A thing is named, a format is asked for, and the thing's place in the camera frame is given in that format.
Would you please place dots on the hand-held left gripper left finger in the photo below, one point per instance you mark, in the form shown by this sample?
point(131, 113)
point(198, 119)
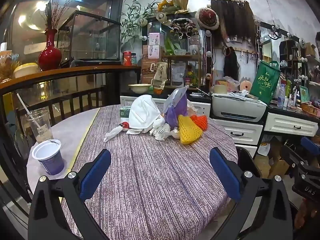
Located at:
point(93, 177)

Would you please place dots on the red jar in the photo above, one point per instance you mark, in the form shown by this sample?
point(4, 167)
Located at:
point(127, 58)

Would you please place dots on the black wig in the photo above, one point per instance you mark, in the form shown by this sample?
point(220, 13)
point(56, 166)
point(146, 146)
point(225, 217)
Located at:
point(230, 63)

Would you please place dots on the green framed picture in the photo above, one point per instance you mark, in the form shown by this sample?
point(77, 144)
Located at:
point(304, 93)

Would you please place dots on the beige tape roll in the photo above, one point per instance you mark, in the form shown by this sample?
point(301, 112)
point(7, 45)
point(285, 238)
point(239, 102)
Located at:
point(220, 89)

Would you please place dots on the crumpled white tissue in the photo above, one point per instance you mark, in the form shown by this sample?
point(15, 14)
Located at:
point(161, 131)

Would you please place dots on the wide white drawer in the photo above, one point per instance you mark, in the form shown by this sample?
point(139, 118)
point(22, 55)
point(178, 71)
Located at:
point(290, 124)

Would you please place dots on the white and purple yogurt cup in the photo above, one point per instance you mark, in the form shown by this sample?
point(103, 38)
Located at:
point(51, 160)

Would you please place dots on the clear plastic drink cup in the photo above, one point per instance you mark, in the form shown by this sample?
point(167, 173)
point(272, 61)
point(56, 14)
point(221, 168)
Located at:
point(40, 127)

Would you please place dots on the open cardboard box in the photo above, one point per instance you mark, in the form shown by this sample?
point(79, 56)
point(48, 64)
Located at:
point(277, 166)

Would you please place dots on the green leafy branches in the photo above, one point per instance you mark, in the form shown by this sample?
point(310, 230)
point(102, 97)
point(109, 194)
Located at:
point(132, 22)

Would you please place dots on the white face mask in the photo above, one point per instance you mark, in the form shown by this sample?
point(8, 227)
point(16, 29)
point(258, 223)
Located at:
point(143, 112)

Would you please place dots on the red vase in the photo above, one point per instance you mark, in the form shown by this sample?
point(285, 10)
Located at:
point(50, 57)

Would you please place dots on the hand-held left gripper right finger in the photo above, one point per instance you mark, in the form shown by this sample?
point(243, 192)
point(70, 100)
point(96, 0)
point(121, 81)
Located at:
point(225, 175)

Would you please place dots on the yellow rimmed bowl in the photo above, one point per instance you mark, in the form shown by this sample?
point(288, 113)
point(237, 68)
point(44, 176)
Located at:
point(140, 88)

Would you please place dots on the white and red wrapper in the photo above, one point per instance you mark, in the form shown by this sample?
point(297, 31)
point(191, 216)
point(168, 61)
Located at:
point(115, 131)

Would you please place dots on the yellow round container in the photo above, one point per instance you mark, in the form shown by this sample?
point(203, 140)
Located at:
point(25, 70)

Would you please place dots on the dried branches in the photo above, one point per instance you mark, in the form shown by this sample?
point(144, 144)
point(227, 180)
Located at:
point(53, 17)

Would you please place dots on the purple striped tablecloth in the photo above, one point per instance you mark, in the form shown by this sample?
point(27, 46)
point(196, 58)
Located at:
point(150, 180)

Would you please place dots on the person's right hand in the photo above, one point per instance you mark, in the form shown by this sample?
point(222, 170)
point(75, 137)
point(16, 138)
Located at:
point(306, 216)

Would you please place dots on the pink plastic bag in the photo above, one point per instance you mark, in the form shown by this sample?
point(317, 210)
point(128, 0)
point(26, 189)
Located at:
point(231, 82)

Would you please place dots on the white drinking straw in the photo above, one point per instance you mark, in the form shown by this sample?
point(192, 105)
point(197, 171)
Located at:
point(23, 105)

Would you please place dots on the beige paper bag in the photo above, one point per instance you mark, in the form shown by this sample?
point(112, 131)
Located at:
point(160, 76)

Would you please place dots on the ornate headdress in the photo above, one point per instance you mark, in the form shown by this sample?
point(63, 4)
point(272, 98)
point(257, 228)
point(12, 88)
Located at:
point(183, 27)

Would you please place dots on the red round hat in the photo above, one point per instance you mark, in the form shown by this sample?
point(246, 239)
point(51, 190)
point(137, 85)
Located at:
point(207, 18)

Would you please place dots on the orange foam fruit net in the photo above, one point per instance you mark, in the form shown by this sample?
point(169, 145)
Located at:
point(201, 121)

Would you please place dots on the yellow foam fruit net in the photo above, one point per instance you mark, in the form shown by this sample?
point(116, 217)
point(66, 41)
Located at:
point(188, 131)

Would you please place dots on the clear water bottle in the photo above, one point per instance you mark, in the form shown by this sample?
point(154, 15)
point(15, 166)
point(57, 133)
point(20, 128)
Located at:
point(281, 96)

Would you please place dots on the wooden counter rail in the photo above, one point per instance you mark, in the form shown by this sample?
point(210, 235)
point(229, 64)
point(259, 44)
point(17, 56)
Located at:
point(75, 70)

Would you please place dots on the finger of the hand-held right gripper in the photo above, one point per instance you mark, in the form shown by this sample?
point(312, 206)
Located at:
point(311, 145)

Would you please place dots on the glass display case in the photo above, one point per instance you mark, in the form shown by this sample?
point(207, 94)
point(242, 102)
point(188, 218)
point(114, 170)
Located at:
point(95, 40)

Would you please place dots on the row of dark hair wigs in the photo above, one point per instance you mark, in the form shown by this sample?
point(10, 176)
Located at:
point(232, 22)

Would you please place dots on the purple plastic packet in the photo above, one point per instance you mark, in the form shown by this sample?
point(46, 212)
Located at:
point(175, 115)

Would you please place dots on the green tote bag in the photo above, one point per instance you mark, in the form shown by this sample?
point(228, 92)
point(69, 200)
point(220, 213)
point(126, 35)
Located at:
point(265, 82)

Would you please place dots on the white printer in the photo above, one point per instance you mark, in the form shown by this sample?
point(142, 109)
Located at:
point(237, 107)

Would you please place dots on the white shopping bag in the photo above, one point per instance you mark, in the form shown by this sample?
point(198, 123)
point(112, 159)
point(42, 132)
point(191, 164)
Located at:
point(264, 148)

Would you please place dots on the green tissue pack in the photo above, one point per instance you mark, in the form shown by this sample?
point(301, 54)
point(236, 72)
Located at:
point(123, 112)

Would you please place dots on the sunflower bouquet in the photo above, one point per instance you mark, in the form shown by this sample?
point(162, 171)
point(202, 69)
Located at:
point(171, 3)

